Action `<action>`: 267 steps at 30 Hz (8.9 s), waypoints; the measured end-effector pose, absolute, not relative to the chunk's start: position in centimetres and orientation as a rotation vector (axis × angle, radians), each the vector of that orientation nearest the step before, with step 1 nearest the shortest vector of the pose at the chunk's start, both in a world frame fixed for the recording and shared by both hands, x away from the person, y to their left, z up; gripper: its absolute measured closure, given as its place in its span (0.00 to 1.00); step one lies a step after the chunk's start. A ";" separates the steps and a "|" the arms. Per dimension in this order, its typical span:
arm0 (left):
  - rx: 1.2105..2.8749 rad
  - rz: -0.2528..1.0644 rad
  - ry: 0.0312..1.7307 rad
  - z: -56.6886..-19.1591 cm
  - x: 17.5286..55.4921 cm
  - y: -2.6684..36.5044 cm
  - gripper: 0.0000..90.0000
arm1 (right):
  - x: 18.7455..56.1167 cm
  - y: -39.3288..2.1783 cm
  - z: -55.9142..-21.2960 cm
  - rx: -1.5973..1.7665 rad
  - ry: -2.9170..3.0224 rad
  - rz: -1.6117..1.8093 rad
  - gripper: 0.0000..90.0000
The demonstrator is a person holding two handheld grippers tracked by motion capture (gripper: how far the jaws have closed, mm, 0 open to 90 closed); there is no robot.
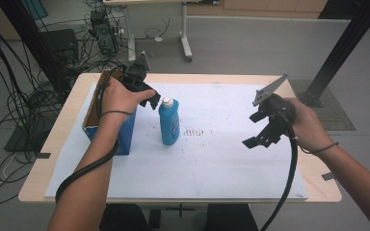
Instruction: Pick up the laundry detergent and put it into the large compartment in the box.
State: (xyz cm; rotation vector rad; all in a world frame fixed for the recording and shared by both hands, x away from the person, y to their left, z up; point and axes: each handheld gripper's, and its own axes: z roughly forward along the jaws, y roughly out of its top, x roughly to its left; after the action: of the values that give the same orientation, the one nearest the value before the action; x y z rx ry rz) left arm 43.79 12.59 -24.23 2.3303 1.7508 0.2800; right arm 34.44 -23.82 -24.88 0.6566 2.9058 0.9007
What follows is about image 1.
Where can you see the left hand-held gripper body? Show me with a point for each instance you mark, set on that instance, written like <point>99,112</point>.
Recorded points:
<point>137,76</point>

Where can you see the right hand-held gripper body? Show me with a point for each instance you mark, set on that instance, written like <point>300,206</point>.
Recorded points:
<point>279,110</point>

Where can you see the blue bottle with white cap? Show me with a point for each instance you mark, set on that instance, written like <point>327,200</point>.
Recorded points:
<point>169,125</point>

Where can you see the blue cardboard box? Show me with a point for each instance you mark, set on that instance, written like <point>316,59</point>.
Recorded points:
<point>126,134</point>

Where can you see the person's left hand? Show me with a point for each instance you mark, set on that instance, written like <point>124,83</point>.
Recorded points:
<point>118,97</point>

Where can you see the person's right hand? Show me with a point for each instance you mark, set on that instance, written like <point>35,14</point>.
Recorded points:
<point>311,131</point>

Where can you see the black wristband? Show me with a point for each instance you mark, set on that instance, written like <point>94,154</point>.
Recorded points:
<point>326,148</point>
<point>115,111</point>

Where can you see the black computer tower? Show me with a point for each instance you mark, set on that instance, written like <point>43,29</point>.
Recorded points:
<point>104,32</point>

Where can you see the grey ribbed floor mat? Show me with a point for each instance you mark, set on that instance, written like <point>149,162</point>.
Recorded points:
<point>334,118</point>

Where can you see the white table sheet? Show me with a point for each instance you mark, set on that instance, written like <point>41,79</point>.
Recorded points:
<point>205,166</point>

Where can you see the black tape strip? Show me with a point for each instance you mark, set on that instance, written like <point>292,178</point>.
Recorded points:
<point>328,176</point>
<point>43,155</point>

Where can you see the wooden table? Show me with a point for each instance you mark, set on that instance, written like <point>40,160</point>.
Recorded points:
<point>321,189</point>

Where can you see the black equipment box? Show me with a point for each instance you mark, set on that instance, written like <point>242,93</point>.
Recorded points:
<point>61,45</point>

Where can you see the wooden cabinet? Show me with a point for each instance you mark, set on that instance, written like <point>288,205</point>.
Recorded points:
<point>269,6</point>

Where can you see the person's black trousers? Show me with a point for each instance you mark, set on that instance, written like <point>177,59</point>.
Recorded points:
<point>122,218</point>

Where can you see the teal board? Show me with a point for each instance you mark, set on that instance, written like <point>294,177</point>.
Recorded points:
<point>35,7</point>

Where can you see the white desk frame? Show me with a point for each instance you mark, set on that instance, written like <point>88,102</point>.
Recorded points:
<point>185,38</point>

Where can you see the black metal stand post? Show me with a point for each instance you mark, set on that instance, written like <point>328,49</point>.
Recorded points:
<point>343,48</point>
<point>29,35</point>

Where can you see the black stand base plate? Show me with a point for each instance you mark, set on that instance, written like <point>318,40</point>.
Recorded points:
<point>22,141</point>

